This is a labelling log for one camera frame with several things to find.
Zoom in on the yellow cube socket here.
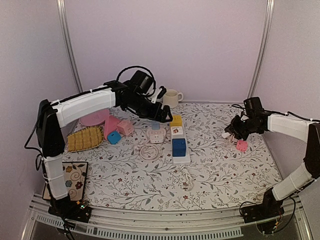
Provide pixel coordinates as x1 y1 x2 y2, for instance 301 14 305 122
169 115 183 127

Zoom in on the small pink plug adapter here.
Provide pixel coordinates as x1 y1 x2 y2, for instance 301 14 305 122
236 140 249 153

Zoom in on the dark blue cube socket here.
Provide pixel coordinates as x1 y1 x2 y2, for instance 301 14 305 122
171 138 187 157

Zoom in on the white cartoon cube socket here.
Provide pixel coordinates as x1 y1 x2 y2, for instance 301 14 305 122
170 126 185 139

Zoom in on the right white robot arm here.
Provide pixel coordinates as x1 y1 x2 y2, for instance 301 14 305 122
222 111 320 210

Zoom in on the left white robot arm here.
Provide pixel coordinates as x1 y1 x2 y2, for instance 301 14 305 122
36 81 173 201

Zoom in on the light blue plug adapter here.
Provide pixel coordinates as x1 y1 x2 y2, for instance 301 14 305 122
151 121 161 131

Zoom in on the pink cube socket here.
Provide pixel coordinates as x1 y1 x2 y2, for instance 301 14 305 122
117 120 134 136

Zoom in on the beige ceramic mug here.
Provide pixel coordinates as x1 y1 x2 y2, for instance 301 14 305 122
162 89 184 108

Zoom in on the pink round power strip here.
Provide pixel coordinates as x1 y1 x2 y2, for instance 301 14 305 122
146 127 167 143

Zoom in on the white square adapter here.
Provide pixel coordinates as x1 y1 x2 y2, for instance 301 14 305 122
149 134 164 144

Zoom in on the blue square adapter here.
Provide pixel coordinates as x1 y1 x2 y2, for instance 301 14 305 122
107 130 122 145

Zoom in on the pink round plate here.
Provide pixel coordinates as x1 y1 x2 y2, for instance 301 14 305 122
79 108 110 127

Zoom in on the woven bamboo tray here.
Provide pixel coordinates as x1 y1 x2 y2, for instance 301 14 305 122
67 126 104 153

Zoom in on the floral patterned tray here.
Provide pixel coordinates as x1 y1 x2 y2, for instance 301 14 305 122
42 160 88 201

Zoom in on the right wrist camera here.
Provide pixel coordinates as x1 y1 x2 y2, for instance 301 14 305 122
243 96 263 114

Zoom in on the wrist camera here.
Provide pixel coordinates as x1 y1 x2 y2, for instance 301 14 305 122
243 96 263 114
129 70 154 95

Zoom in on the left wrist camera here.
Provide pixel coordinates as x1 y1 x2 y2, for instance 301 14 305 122
129 70 154 95

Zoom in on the white power strip cable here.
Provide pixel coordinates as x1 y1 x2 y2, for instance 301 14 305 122
180 163 195 192

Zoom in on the front aluminium rail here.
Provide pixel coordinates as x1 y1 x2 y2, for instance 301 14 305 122
24 192 308 238

